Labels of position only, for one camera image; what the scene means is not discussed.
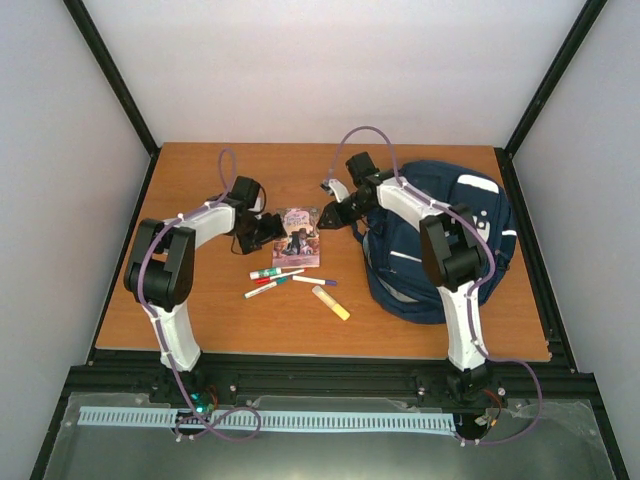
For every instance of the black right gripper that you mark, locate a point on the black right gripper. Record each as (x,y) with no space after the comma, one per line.
(337,218)

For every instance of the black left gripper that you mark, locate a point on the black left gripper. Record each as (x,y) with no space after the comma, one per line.
(273,230)

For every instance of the pink illustrated paperback book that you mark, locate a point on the pink illustrated paperback book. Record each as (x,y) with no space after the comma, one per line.
(300,247)

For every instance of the green white glue stick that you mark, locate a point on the green white glue stick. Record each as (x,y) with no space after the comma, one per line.
(263,273)

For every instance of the navy blue student backpack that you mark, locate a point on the navy blue student backpack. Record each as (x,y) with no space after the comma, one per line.
(396,279)

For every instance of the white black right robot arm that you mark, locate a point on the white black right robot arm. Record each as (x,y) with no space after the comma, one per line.
(428,249)

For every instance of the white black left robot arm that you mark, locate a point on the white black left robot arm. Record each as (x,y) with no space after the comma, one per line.
(160,268)

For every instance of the red capped white marker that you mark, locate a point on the red capped white marker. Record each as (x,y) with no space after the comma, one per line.
(265,280)

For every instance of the green capped white marker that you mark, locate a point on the green capped white marker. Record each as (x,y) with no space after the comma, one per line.
(266,287)

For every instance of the purple capped white marker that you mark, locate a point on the purple capped white marker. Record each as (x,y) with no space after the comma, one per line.
(314,281)

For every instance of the yellow highlighter pen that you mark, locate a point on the yellow highlighter pen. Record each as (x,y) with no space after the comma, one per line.
(331,303)

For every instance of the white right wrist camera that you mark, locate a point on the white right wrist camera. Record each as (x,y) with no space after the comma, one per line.
(336,189)

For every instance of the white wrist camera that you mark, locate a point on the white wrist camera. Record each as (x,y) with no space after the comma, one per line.
(336,189)
(258,206)

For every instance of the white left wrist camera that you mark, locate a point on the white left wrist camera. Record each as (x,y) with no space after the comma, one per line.
(258,206)

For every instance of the black aluminium frame rail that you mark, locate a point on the black aluminium frame rail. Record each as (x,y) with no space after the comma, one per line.
(237,378)

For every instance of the light blue slotted cable duct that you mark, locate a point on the light blue slotted cable duct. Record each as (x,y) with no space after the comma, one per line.
(272,421)

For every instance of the black left frame post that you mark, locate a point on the black left frame post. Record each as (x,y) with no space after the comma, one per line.
(100,51)

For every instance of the black frame post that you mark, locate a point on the black frame post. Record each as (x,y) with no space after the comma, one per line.
(100,51)
(580,28)

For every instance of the black right frame post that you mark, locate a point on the black right frame post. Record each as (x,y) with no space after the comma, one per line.
(580,28)

